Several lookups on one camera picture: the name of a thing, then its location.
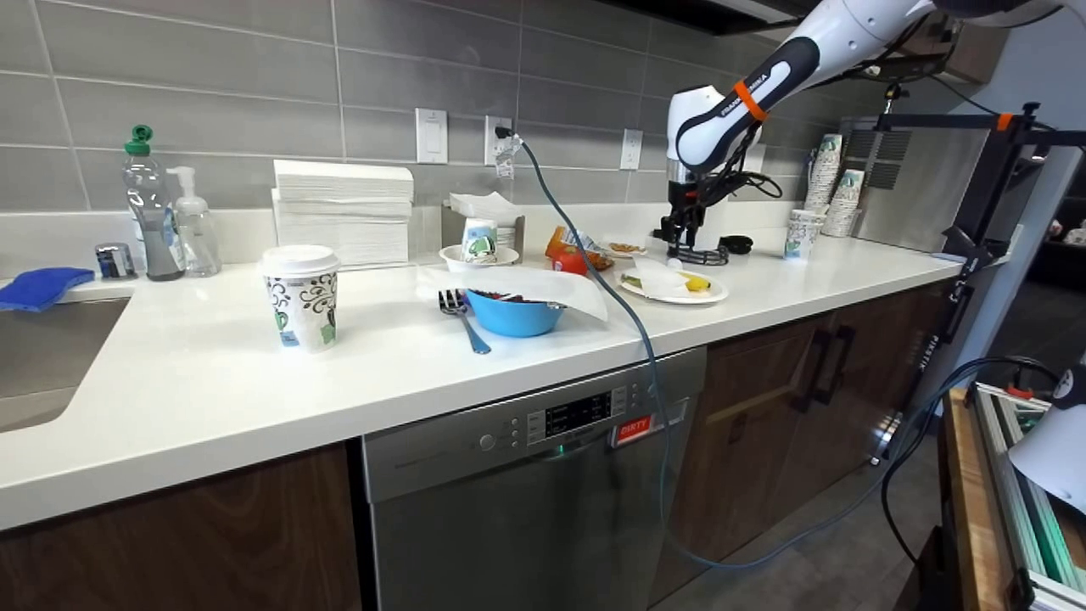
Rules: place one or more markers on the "steel sink basin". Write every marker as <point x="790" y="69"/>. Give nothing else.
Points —
<point x="46" y="362"/>

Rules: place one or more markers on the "stainless steel dishwasher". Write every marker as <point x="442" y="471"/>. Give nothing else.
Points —
<point x="509" y="531"/>

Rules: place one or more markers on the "printed paper cup with lid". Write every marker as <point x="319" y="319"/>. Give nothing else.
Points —
<point x="302" y="299"/>

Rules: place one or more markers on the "blue cloth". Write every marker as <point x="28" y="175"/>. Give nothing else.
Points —
<point x="42" y="287"/>

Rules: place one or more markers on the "brown cabinet door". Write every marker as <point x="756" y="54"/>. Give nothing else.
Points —
<point x="887" y="362"/>
<point x="749" y="453"/>

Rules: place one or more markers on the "white bowl with snacks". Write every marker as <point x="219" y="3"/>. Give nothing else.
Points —
<point x="627" y="247"/>

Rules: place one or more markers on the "white saucer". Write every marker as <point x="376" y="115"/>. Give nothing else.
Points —
<point x="452" y="258"/>

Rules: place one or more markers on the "metal fork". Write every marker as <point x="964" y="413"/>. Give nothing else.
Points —
<point x="465" y="322"/>

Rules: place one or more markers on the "black camera stand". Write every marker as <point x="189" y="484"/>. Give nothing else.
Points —
<point x="1003" y="172"/>

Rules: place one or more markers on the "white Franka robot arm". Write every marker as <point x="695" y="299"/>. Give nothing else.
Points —
<point x="816" y="53"/>

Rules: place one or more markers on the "tall stack of paper cups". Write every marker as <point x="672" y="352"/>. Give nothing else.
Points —
<point x="823" y="172"/>

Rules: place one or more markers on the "grey slanted stand pole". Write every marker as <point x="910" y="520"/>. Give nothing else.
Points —
<point x="997" y="293"/>

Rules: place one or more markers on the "single printed paper cup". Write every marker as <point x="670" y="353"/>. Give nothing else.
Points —
<point x="802" y="236"/>

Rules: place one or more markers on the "small printed cup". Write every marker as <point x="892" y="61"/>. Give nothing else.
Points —
<point x="480" y="240"/>

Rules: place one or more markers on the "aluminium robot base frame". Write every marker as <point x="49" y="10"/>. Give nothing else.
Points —
<point x="1022" y="531"/>

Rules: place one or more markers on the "green capped soap bottle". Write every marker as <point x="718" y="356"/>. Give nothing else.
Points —
<point x="153" y="222"/>

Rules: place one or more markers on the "yellow banana piece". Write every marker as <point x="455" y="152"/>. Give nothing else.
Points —
<point x="699" y="287"/>

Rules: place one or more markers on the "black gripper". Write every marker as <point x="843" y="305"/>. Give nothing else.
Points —
<point x="695" y="201"/>

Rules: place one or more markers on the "small chrome sink fitting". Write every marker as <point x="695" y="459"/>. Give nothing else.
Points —
<point x="112" y="258"/>

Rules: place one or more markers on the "black power plug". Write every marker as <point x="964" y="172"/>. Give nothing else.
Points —
<point x="508" y="143"/>

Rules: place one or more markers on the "short stack of paper cups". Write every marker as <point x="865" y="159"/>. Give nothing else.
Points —
<point x="849" y="204"/>

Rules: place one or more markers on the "small black dish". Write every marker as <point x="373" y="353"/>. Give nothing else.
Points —
<point x="739" y="242"/>

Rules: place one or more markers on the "blue bowl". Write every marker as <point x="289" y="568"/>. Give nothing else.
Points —
<point x="515" y="312"/>

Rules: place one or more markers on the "white wall switch plate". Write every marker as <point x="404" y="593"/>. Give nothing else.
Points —
<point x="434" y="136"/>

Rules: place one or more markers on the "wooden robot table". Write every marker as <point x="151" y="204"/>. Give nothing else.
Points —
<point x="973" y="509"/>

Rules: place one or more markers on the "clear pump soap dispenser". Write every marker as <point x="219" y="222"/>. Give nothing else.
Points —
<point x="198" y="236"/>

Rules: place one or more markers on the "white wall outlet with plug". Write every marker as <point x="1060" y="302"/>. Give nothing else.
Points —
<point x="489" y="154"/>

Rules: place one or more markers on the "orange snack packet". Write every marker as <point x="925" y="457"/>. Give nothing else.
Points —
<point x="575" y="258"/>

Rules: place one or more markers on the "wide brown cabinet front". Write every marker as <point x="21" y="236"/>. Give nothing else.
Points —
<point x="172" y="544"/>

